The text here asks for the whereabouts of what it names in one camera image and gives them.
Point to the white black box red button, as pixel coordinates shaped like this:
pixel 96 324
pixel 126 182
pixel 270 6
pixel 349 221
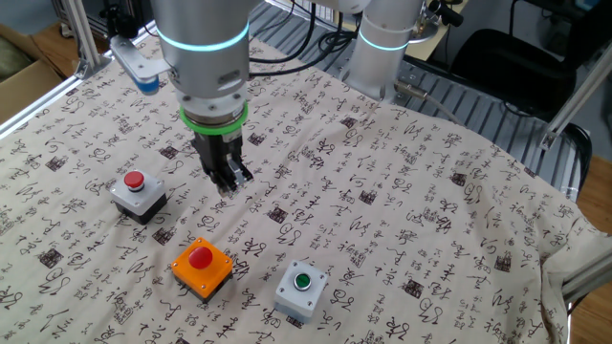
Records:
pixel 138 200

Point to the beige calligraphy print tablecloth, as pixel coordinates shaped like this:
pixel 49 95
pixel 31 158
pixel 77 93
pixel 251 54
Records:
pixel 382 215

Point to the brown cardboard box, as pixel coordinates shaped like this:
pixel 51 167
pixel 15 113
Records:
pixel 28 86

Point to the grey box green button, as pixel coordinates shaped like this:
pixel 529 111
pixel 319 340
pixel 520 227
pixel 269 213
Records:
pixel 301 296

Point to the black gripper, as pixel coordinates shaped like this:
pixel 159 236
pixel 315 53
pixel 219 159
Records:
pixel 217 150

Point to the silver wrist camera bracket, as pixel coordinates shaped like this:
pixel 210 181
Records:
pixel 138 59

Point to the orange box red mushroom button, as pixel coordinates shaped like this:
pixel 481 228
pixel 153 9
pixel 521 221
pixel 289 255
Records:
pixel 203 277

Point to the black office chair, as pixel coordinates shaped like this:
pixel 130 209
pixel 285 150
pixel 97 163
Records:
pixel 516 71

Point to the aluminium frame post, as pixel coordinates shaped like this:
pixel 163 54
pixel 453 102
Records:
pixel 81 38
pixel 574 100
pixel 593 279

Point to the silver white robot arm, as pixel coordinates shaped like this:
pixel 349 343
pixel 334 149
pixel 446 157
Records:
pixel 205 48

